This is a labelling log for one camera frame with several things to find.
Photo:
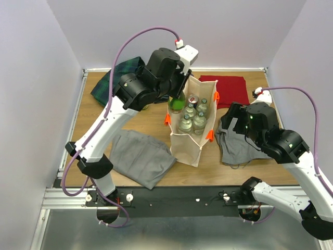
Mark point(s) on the grey folded cloth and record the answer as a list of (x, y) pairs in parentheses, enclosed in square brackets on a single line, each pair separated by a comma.
[(140, 157), (236, 149)]

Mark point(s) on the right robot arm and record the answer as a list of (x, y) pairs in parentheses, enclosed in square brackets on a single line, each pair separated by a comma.
[(258, 122)]

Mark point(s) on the grey folded cloth left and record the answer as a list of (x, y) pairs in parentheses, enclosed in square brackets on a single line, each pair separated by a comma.
[(140, 157)]

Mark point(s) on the red folded cloth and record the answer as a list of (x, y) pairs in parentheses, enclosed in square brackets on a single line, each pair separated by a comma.
[(230, 89)]

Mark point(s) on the aluminium frame rail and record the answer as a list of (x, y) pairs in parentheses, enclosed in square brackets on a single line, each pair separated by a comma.
[(54, 198)]

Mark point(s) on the grey folded cloth right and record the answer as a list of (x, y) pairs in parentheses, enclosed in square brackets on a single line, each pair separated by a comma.
[(236, 149)]

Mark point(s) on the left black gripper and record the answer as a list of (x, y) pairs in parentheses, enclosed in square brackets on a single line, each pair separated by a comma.
[(182, 80)]

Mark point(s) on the black mounting base plate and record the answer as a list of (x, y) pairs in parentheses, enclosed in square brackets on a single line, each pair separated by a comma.
[(189, 201)]

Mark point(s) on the beige canvas bag orange handles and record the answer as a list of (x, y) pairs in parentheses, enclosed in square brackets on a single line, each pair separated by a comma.
[(186, 147)]

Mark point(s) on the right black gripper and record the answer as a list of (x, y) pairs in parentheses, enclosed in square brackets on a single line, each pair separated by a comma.
[(235, 110)]

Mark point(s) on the red top drink can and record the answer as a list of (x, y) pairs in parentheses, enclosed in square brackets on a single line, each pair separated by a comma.
[(192, 99)]

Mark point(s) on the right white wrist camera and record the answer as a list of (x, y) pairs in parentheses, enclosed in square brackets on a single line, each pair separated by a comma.
[(261, 95)]

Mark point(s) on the clear soda water bottle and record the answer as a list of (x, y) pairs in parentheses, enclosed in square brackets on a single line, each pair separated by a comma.
[(190, 111), (202, 106), (199, 123), (185, 125)]

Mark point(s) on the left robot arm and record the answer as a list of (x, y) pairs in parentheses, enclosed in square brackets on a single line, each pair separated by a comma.
[(165, 74)]

